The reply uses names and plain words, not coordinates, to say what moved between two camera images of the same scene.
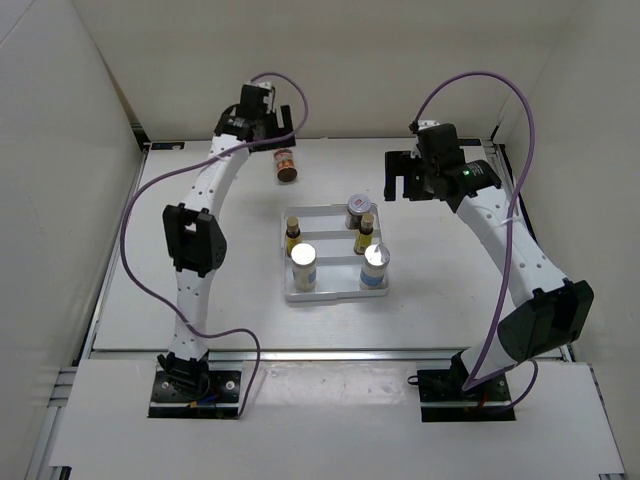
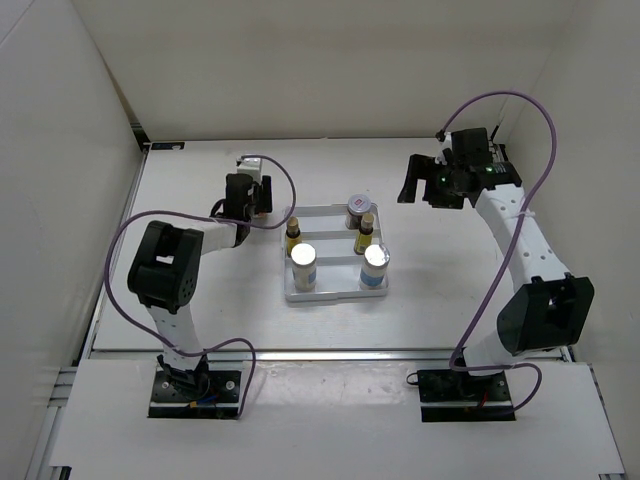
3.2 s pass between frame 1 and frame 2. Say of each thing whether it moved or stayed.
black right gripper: moved
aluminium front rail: stayed
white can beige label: stayed
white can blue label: stayed
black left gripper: moved
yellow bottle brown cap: stayed
